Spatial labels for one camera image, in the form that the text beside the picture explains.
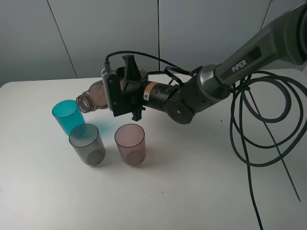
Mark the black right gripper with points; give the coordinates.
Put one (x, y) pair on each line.
(151, 94)

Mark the brown translucent water bottle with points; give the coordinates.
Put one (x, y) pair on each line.
(95, 97)

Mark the dark grey Piper robot arm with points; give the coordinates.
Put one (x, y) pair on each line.
(284, 39)

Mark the pink translucent plastic cup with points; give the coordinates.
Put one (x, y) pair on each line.
(130, 140)

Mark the grey translucent plastic cup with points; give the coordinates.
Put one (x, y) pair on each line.
(87, 142)

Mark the teal translucent plastic cup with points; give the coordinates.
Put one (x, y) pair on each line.
(68, 115)

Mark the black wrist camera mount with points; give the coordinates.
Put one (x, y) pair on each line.
(113, 81)

